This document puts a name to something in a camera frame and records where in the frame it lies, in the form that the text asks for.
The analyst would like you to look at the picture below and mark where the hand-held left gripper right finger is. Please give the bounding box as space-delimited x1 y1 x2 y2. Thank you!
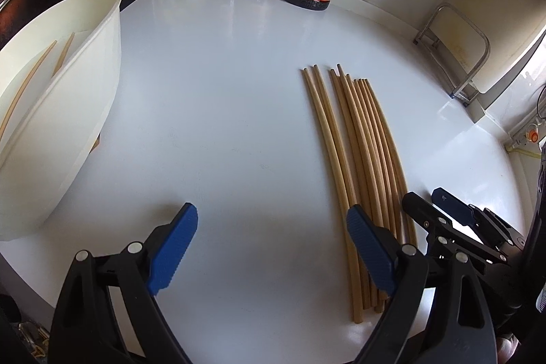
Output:
345 204 500 364

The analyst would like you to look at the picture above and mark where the large white bowl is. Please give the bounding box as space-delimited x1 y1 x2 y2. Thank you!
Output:
0 0 124 242

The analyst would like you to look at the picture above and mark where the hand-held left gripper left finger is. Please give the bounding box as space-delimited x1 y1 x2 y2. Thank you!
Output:
50 202 199 364

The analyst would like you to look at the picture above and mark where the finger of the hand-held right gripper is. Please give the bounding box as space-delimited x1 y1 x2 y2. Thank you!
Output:
402 192 460 249
431 187 526 250

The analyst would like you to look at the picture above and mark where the row of wooden chopsticks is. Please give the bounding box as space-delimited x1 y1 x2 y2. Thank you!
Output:
301 64 419 324

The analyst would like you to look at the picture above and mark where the wooden chopstick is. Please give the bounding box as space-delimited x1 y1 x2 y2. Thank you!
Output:
0 41 58 139
53 32 76 75

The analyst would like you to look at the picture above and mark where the steel wire rack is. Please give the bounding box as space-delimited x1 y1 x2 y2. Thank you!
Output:
413 3 491 109

